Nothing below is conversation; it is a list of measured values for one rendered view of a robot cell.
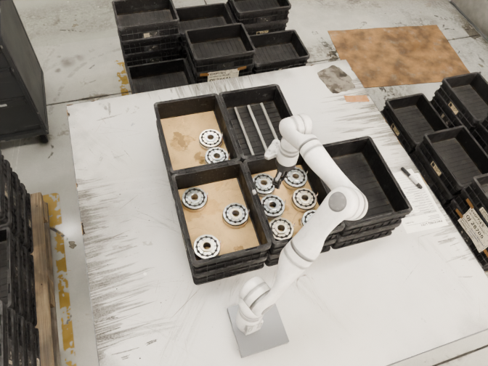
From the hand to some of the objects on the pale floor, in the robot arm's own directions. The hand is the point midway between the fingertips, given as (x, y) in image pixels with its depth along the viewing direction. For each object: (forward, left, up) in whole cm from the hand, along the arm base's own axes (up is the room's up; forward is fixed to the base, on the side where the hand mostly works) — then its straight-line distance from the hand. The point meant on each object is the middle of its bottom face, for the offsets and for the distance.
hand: (280, 179), depth 158 cm
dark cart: (+169, +104, -100) cm, 222 cm away
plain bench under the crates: (+12, -4, -100) cm, 101 cm away
